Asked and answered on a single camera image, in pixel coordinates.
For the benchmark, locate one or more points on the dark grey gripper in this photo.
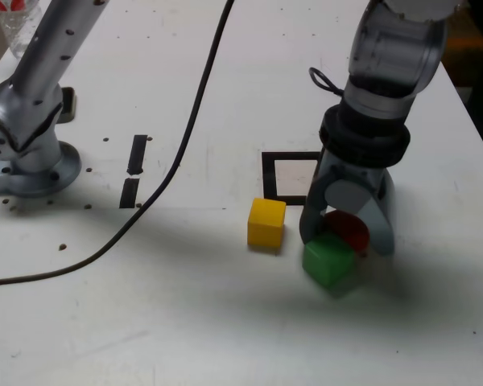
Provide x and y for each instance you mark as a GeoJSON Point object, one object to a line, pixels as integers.
{"type": "Point", "coordinates": [358, 171]}

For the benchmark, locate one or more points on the red cube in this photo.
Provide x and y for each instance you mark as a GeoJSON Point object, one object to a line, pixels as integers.
{"type": "Point", "coordinates": [350, 229]}

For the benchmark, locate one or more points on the green cube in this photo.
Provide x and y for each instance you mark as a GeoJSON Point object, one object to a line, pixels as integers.
{"type": "Point", "coordinates": [328, 261]}

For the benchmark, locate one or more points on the yellow cube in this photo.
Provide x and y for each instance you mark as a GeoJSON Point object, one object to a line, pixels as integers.
{"type": "Point", "coordinates": [265, 225]}

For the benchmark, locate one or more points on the black tape square outline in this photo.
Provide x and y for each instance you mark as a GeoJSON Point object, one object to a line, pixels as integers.
{"type": "Point", "coordinates": [267, 177]}

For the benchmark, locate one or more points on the black tape strip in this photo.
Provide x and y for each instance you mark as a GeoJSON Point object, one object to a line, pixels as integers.
{"type": "Point", "coordinates": [137, 157]}

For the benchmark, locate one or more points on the dark rectangular tray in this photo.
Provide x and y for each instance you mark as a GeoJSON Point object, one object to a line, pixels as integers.
{"type": "Point", "coordinates": [69, 104]}

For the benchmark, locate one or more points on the clear plastic bottle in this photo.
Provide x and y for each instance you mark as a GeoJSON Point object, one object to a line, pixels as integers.
{"type": "Point", "coordinates": [18, 32]}

